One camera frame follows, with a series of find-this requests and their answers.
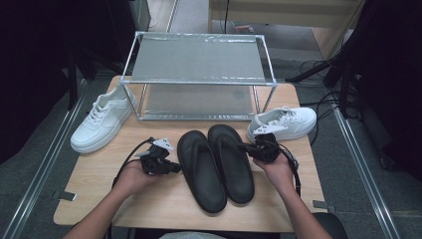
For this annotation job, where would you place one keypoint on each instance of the metal shoe rack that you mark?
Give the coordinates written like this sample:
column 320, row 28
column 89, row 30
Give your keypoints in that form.
column 199, row 59

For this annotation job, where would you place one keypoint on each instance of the black tripod leg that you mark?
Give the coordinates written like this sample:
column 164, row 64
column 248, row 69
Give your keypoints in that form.
column 308, row 71

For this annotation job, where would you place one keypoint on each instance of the black slipper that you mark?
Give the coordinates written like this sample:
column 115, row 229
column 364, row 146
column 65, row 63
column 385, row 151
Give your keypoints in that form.
column 205, row 186
column 235, row 179

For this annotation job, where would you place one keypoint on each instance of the gray tape piece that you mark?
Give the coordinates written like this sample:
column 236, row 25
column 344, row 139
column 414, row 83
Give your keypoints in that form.
column 66, row 195
column 323, row 205

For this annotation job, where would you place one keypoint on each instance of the metal floor rail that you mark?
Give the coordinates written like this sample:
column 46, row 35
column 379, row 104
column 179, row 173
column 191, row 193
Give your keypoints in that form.
column 172, row 16
column 361, row 166
column 49, row 156

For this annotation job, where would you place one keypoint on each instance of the wooden cabinet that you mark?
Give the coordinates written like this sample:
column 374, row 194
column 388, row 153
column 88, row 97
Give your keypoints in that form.
column 282, row 13

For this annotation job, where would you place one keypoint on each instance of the person's gray clothing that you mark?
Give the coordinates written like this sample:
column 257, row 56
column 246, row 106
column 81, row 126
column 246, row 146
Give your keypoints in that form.
column 192, row 236

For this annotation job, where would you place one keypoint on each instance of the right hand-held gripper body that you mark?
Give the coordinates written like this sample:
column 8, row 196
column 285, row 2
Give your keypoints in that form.
column 267, row 149

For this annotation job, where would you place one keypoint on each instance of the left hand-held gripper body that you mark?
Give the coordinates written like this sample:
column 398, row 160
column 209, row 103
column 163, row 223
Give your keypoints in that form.
column 154, row 162

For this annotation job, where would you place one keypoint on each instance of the person's right hand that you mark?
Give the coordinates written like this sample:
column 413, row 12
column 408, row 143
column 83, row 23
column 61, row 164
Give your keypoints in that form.
column 280, row 174

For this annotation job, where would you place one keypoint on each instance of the black chair armrest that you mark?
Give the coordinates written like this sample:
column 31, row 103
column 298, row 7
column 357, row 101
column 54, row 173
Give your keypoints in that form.
column 335, row 229

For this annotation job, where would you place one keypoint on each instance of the person's left hand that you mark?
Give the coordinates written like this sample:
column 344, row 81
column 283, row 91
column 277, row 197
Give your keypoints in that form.
column 132, row 179

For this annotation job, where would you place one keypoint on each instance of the black curtain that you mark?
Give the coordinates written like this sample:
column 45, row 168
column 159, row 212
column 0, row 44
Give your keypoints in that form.
column 33, row 66
column 391, row 83

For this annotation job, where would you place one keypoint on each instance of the white sneaker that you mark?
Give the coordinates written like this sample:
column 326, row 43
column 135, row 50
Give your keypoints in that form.
column 99, row 126
column 298, row 126

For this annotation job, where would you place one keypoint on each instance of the gray cabinet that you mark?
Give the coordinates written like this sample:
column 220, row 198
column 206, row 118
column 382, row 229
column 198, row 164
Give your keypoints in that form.
column 142, row 13

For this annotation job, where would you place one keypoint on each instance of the red and black object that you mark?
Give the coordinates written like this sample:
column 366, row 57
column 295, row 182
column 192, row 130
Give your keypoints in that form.
column 244, row 28

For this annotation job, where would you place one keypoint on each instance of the black metal stand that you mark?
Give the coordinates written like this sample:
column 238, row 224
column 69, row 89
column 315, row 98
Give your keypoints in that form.
column 73, row 86

